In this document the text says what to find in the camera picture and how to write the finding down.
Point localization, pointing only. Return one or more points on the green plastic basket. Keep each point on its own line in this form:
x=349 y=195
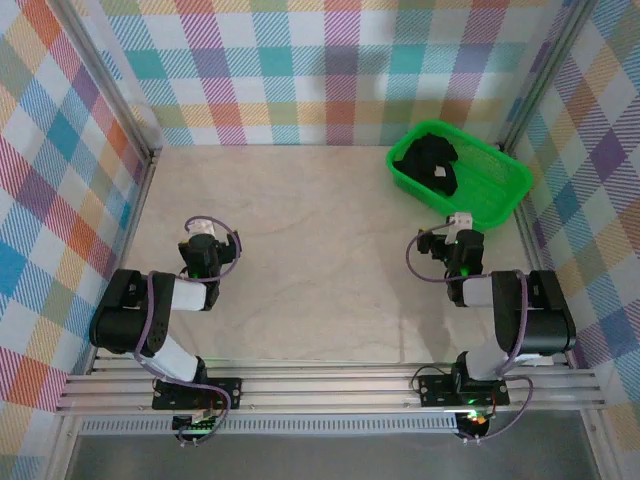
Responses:
x=495 y=175

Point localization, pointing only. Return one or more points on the black t-shirt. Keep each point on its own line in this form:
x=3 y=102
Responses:
x=425 y=155

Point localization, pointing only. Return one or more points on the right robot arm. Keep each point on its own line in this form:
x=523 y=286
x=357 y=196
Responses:
x=545 y=320

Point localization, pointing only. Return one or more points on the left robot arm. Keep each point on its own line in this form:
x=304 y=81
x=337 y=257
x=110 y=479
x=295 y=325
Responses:
x=120 y=320

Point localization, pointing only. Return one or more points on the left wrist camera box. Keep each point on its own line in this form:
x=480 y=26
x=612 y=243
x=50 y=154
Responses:
x=202 y=229

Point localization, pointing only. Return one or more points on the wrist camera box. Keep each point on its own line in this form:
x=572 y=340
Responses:
x=460 y=221
x=202 y=229

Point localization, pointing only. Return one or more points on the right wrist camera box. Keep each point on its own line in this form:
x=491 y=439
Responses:
x=460 y=221

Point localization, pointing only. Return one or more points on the aluminium side rail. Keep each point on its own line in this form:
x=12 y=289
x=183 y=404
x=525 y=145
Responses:
x=137 y=210
x=527 y=240

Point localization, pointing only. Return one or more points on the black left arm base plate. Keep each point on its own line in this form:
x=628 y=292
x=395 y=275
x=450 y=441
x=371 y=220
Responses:
x=225 y=392

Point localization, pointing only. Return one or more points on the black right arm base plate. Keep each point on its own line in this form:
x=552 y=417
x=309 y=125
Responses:
x=435 y=392

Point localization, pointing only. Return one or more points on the aluminium mounting rail beam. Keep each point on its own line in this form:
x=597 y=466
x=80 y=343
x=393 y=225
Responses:
x=325 y=390

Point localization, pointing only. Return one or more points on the aluminium frame post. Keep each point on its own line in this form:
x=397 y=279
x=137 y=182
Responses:
x=550 y=70
x=107 y=85

